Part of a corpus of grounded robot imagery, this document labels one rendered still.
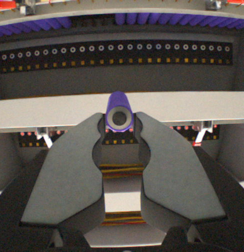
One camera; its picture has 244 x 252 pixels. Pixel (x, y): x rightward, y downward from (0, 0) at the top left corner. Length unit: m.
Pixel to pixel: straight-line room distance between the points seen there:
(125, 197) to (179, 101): 0.21
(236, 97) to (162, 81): 0.21
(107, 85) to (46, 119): 0.22
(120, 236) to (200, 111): 0.45
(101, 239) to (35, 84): 0.47
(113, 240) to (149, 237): 0.11
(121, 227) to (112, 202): 0.26
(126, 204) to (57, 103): 0.24
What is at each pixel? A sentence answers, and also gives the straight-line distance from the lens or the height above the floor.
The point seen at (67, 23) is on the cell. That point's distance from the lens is 0.40.
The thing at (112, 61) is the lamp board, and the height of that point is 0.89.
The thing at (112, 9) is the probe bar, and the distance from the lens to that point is 0.32.
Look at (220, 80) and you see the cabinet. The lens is 0.55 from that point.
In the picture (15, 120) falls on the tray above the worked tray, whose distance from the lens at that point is 0.34.
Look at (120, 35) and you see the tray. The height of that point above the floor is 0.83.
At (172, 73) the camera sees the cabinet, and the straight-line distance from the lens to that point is 0.50.
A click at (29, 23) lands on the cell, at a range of 0.39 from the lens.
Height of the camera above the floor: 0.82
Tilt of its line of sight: 27 degrees up
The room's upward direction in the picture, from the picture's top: 178 degrees clockwise
